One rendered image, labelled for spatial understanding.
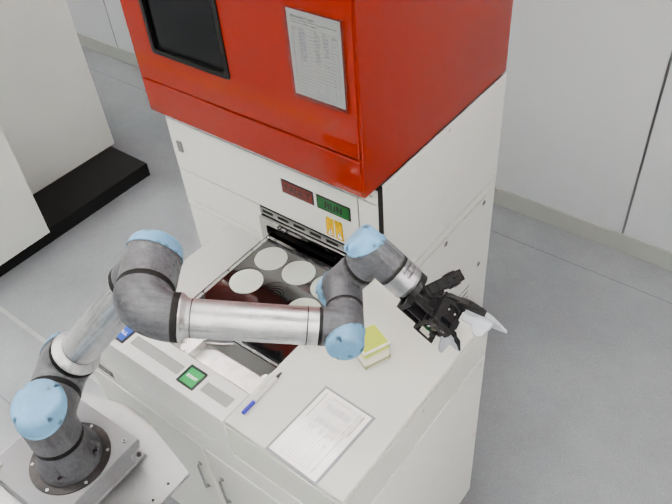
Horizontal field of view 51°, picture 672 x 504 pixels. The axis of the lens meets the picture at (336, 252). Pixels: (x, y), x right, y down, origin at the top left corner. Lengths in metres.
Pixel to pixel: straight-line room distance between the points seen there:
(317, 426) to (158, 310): 0.50
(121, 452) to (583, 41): 2.29
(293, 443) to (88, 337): 0.50
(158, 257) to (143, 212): 2.48
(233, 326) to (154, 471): 0.61
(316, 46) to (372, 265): 0.52
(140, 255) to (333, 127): 0.57
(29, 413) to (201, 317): 0.49
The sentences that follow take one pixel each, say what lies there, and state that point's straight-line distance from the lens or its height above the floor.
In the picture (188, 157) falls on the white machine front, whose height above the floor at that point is 1.04.
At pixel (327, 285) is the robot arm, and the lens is 1.43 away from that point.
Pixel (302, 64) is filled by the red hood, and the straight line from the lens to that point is 1.67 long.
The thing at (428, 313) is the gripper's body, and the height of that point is 1.28.
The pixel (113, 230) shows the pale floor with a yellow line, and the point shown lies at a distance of 3.85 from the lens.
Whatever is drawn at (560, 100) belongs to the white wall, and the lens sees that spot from 3.25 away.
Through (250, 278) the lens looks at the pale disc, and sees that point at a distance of 2.07.
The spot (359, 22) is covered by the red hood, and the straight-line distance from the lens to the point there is 1.54.
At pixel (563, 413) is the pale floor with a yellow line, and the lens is 2.89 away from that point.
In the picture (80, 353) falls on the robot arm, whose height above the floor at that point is 1.16.
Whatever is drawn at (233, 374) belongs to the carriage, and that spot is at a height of 0.88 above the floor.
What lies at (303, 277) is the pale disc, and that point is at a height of 0.90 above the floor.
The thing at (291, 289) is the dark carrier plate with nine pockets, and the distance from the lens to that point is 2.02.
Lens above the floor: 2.34
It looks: 43 degrees down
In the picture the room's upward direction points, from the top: 6 degrees counter-clockwise
